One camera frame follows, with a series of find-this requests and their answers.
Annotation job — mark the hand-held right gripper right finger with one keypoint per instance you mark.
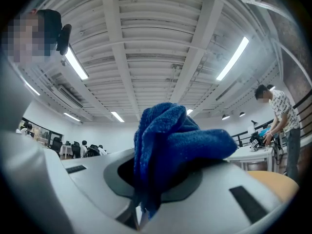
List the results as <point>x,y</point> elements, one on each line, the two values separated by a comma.
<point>214,211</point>

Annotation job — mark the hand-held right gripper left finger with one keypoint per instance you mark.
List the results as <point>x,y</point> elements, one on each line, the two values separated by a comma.
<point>97,179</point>

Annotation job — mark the blue cloth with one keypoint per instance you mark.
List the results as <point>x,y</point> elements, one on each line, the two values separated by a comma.
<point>175,142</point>

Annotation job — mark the black office chair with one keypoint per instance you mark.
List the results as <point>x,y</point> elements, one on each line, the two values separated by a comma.
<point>92,151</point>
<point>56,145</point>
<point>76,150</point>

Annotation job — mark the long ceiling light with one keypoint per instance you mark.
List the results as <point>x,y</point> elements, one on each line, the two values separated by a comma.
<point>232,58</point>
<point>117,116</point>
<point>76,63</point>
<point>31,88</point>
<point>72,117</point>
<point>189,111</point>

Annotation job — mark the white rectangular table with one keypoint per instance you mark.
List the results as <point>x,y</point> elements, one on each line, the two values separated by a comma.
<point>248,153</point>

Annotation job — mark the round wooden table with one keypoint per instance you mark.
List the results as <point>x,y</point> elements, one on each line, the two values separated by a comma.
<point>278,181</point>

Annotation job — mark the black metal railing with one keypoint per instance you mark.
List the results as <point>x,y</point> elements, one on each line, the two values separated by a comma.
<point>240,141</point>

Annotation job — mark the black equipment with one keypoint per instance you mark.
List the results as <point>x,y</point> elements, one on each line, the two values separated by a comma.
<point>257,141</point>

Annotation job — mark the ceiling air vent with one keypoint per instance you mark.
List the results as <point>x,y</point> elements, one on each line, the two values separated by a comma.
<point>70,96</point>

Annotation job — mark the blue box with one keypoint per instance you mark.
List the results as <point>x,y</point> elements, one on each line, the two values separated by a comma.
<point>264,131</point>

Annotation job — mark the person's head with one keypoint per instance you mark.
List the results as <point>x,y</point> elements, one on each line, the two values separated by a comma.
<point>31,35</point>

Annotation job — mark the black head-worn camera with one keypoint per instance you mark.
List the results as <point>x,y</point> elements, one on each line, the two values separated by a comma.
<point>64,39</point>

